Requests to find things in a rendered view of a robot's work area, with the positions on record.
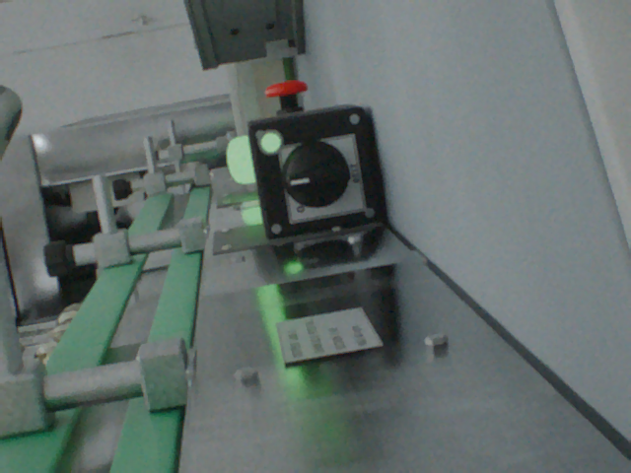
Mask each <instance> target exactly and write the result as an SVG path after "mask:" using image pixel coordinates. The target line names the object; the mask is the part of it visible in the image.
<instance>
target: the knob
mask: <svg viewBox="0 0 631 473"><path fill-rule="evenodd" d="M282 178H283V184H284V187H285V189H286V191H287V192H288V194H289V195H290V196H291V198H292V199H294V200H296V201H297V203H299V204H300V205H302V206H305V207H308V208H323V207H327V206H329V205H331V204H334V203H335V201H337V200H338V199H339V198H340V197H341V196H342V195H343V193H344V191H345V190H346V188H347V185H348V180H349V179H350V171H349V168H348V165H347V161H346V159H345V157H344V156H343V154H342V153H341V152H340V151H339V150H338V149H337V148H335V147H334V146H331V145H329V143H327V142H323V141H317V140H314V141H308V142H304V143H302V145H300V146H298V147H297V148H294V149H293V150H292V151H291V152H290V153H289V155H288V156H287V158H286V160H285V162H284V166H283V169H282Z"/></svg>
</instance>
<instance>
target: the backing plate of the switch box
mask: <svg viewBox="0 0 631 473"><path fill-rule="evenodd" d="M382 225H383V224H382V223H381V222H380V220H378V221H377V222H371V223H365V224H359V225H354V226H347V227H334V228H332V229H329V230H323V231H317V232H311V233H305V234H299V235H292V236H282V237H276V238H267V237H266V235H265V232H264V228H263V224H260V225H253V226H247V227H242V228H235V229H230V228H225V229H222V230H221V231H219V232H214V233H213V245H212V255H214V254H221V253H226V252H232V251H239V250H245V249H250V248H256V247H263V246H267V245H273V244H280V243H286V242H291V241H298V239H304V238H310V237H321V236H327V235H332V234H339V233H345V232H351V231H357V230H362V229H368V228H375V227H380V226H382Z"/></svg>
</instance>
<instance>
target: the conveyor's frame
mask: <svg viewBox="0 0 631 473"><path fill-rule="evenodd" d="M253 190H257V188H256V183H254V181H253V182H252V183H246V184H241V183H240V182H239V181H236V180H234V178H233V177H232V175H231V173H230V169H218V170H216V173H215V174H213V183H212V191H211V200H210V209H209V217H208V224H209V225H210V229H209V235H207V236H206V243H205V251H204V261H203V269H202V277H201V286H200V295H199V304H198V312H197V321H196V329H195V337H194V347H193V349H197V356H196V367H195V376H194V378H193V379H191V380H190V381H189V388H188V397H187V406H186V414H185V423H184V431H183V440H182V449H181V457H180V466H179V473H631V461H630V460H629V459H628V458H626V457H625V456H624V455H623V454H622V453H621V452H620V451H619V450H618V449H617V448H616V447H615V446H614V445H613V444H612V443H611V442H610V441H609V440H608V439H606V438H605V437H604V436H603V435H602V434H601V433H600V432H599V431H598V430H597V429H596V427H595V426H594V425H593V424H592V423H591V422H590V421H589V420H588V419H586V418H585V417H584V416H583V415H582V414H581V413H580V412H579V411H578V410H577V409H576V408H575V407H574V406H573V405H572V404H571V403H570V402H569V401H568V400H567V399H565V398H564V397H563V396H562V395H560V394H559V393H558V392H557V391H556V390H555V389H554V388H553V387H552V386H551V385H550V384H549V383H548V381H547V380H546V379H544V378H543V377H542V376H541V375H540V374H539V373H538V372H537V371H536V370H535V369H534V368H533V367H532V366H531V365H530V364H529V363H528V362H527V361H526V360H524V359H523V358H522V357H521V356H520V355H519V354H518V353H517V352H516V350H515V351H514V349H513V348H512V347H511V346H510V345H509V344H508V343H507V342H506V341H505V340H503V339H502V338H501V337H500V336H499V335H498V334H497V333H496V332H495V331H494V330H493V329H492V328H491V327H490V326H489V325H488V323H487V322H486V321H485V320H484V319H481V318H480V317H479V316H478V315H477V314H476V313H475V312H474V311H473V310H472V309H471V308H470V307H469V306H468V305H467V304H466V303H465V302H464V301H463V300H462V299H461V298H460V297H459V296H458V295H457V294H455V293H454V292H453V291H452V290H451V289H450V288H449V287H448V286H447V285H446V284H445V283H444V282H443V281H442V279H440V278H439V277H438V276H437V275H436V274H435V273H434V272H432V271H431V270H430V269H429V268H428V265H427V261H426V258H425V257H424V256H423V255H422V254H421V253H420V252H419V251H418V250H413V251H410V250H409V249H408V248H407V247H406V246H405V245H404V244H403V243H402V242H401V241H400V239H399V238H397V237H396V236H395V235H394V234H393V233H391V232H390V231H389V230H388V229H387V228H386V227H385V226H384V225H382V226H380V227H375V228H368V229H362V230H357V231H351V232H345V233H339V234H332V235H327V236H316V237H310V238H304V239H298V241H291V242H286V243H280V244H273V245H267V246H263V247H256V248H250V249H245V250H239V251H232V252H226V253H221V254H214V255H212V245H213V233H214V232H219V231H221V230H222V229H225V228H230V229H235V228H242V227H247V226H253V225H260V224H262V218H261V212H260V207H259V200H252V201H246V203H243V204H238V205H231V206H225V207H220V208H216V205H217V197H218V196H223V195H224V194H226V193H229V194H235V193H242V192H248V191H253Z"/></svg>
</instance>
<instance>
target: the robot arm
mask: <svg viewBox="0 0 631 473"><path fill-rule="evenodd" d="M22 115H23V103H22V100H21V98H20V96H19V95H18V94H17V93H16V92H15V91H13V90H11V89H9V88H7V87H5V86H2V85H0V163H1V161H2V158H3V156H4V154H5V151H6V149H7V147H8V145H9V143H10V141H11V139H12V137H13V133H14V131H15V129H16V128H17V127H19V125H20V121H21V118H22Z"/></svg>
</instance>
